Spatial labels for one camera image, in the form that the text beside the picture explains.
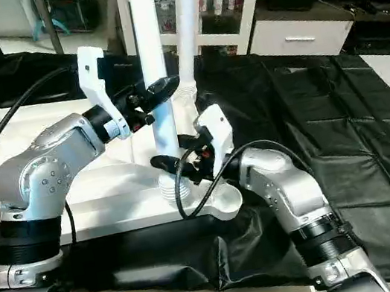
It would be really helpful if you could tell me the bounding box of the white plastic table leg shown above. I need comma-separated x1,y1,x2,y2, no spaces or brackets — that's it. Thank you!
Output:
157,0,220,109
125,0,192,210

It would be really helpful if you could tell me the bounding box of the white plastic table top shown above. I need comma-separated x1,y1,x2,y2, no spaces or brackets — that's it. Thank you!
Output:
0,69,247,261

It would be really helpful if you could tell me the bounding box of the white glass door cabinet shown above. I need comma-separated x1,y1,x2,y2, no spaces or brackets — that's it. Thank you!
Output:
116,0,281,76

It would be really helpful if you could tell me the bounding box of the clear plastic storage box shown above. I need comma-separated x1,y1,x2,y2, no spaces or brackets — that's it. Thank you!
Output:
48,0,104,37

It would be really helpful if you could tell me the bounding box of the white drawer unit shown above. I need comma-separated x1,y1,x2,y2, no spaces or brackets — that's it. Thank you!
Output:
243,3,359,71

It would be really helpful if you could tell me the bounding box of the black mat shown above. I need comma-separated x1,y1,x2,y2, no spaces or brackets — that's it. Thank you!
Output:
0,0,390,292

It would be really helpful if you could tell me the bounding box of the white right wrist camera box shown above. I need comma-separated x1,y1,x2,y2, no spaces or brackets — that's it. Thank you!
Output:
189,101,243,184

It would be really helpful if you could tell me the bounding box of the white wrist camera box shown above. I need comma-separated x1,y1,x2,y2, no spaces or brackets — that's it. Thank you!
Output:
73,41,135,147
189,101,243,184

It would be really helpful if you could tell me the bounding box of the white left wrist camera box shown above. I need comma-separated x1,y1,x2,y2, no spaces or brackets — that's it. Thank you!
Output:
73,41,135,147

